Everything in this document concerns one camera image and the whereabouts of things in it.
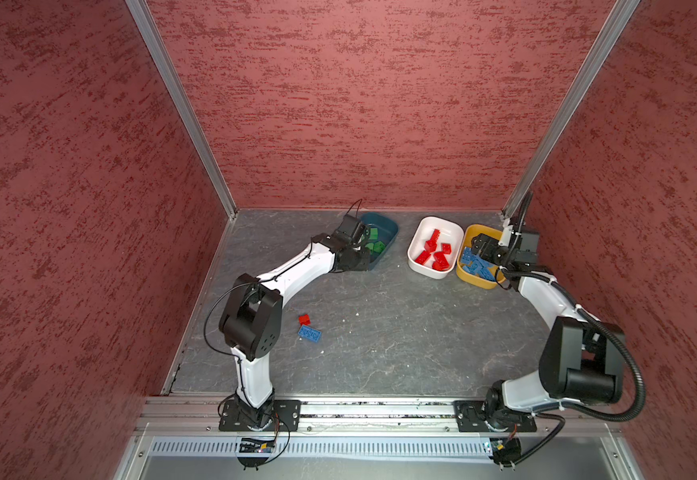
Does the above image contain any red long lego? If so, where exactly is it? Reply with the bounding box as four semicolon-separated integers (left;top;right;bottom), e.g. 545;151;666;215
428;229;440;245
414;250;431;265

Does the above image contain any blue long lego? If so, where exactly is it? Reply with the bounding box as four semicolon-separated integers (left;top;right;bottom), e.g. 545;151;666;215
298;325;322;343
460;247;495;282

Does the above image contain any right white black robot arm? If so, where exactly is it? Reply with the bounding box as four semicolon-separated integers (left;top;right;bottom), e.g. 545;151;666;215
470;233;629;431

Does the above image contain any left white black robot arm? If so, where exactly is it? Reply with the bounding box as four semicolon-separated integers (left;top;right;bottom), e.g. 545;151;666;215
220;214;371;415

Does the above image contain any yellow plastic bin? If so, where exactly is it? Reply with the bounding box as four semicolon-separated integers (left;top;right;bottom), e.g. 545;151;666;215
455;224;502;290

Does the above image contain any teal plastic bin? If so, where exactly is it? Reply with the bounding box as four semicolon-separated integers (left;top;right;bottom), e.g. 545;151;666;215
359;212;399;265

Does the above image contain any white plastic bin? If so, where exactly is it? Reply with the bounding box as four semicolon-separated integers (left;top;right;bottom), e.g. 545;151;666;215
406;216;464;280

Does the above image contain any right controller board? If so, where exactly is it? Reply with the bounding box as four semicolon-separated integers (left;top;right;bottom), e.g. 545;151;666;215
489;438;522;469

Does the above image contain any controller board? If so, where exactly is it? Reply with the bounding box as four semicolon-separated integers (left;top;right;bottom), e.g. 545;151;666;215
236;437;278;470
489;438;522;469

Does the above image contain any left controller board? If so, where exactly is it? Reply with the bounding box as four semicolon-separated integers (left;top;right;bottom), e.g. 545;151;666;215
236;437;278;470

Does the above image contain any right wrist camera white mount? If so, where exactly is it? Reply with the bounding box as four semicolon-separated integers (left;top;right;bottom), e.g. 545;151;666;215
498;219;514;247

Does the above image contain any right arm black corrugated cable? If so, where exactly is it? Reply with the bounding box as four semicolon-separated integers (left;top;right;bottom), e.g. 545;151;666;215
506;190;647;466

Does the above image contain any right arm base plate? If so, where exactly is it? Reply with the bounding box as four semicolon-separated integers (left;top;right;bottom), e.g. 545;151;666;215
452;400;537;434

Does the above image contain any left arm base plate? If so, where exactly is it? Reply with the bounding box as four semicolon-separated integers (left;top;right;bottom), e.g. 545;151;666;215
218;396;302;432

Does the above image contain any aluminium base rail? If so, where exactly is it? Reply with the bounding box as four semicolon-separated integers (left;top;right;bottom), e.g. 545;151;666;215
110;392;646;480

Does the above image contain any aluminium corner post right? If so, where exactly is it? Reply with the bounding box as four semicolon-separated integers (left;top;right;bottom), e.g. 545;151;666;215
501;0;640;221

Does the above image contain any aluminium corner post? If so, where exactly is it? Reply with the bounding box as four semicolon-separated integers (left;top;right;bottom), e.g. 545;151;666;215
126;0;238;220
501;0;640;221

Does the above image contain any aluminium corner post left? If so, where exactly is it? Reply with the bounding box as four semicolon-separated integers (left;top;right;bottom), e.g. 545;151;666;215
126;0;238;220

